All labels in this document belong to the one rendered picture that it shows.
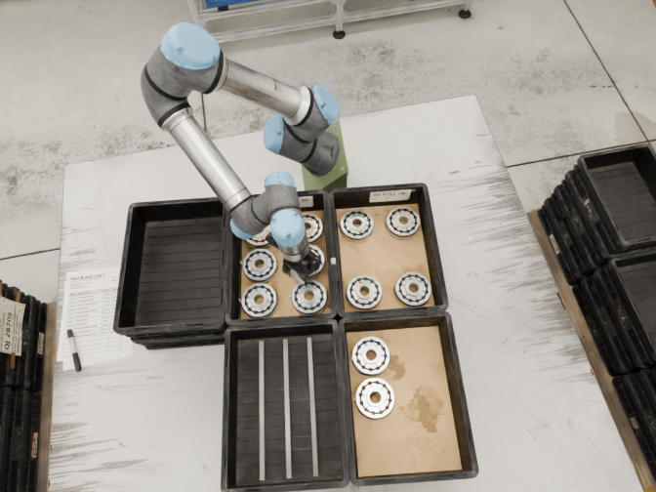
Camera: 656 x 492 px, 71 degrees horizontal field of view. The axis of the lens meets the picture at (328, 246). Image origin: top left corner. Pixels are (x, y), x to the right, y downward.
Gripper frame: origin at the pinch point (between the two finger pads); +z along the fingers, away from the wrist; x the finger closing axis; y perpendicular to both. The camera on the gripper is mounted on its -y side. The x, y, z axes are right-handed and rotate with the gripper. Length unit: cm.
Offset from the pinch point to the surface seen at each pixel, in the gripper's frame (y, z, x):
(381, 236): 11.2, 4.1, 24.6
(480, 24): -55, 100, 212
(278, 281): -2.6, 1.8, -6.8
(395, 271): 21.8, 3.7, 18.4
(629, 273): 85, 54, 92
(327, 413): 32.9, 0.8, -24.9
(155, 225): -45.3, 1.1, -19.0
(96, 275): -55, 12, -44
